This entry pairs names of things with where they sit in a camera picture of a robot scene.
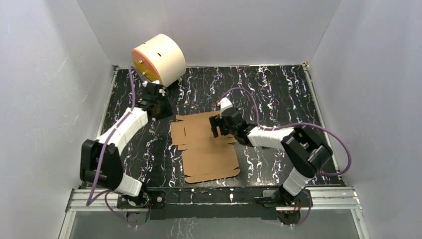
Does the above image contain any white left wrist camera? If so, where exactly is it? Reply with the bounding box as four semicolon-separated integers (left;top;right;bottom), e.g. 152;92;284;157
141;81;166;97

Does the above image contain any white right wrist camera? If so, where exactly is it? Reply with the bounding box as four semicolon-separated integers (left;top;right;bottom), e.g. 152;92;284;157
217;97;233;118

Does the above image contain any left aluminium table edge rail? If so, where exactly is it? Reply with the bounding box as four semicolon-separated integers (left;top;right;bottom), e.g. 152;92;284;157
96;65;118;137

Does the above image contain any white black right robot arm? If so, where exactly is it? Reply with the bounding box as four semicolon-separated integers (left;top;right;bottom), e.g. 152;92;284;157
209;107;333;206

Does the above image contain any brown cardboard box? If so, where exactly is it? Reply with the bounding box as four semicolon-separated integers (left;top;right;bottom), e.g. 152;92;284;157
171;111;240;184

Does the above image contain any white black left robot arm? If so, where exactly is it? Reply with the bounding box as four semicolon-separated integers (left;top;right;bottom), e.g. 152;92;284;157
80;81;173;207

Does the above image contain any aluminium front frame rail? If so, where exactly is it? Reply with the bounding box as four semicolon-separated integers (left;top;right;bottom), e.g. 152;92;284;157
59;186;369;239

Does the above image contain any aluminium table edge rail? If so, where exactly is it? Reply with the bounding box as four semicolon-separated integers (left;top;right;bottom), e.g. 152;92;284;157
96;65;118;137
302;62;343;181

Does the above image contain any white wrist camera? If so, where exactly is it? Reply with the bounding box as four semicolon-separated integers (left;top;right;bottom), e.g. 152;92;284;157
141;81;166;97
217;97;233;118

